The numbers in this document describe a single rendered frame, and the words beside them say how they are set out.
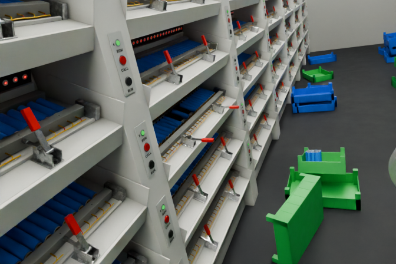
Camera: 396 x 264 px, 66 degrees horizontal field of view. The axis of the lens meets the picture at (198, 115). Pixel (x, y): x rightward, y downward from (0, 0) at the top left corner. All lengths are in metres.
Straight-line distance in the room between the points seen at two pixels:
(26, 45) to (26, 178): 0.19
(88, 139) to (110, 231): 0.19
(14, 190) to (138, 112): 0.29
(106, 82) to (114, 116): 0.07
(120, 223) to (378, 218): 1.06
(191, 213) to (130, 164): 0.35
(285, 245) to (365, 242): 0.32
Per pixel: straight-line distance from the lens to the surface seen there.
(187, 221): 0.92
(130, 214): 0.68
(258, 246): 1.31
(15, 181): 0.50
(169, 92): 0.78
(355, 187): 1.61
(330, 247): 1.31
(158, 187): 0.73
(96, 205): 0.67
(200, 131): 0.98
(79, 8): 0.60
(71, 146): 0.56
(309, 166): 1.51
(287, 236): 1.13
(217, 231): 1.16
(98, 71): 0.61
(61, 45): 0.54
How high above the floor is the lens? 0.90
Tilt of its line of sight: 19 degrees down
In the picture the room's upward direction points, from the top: 12 degrees counter-clockwise
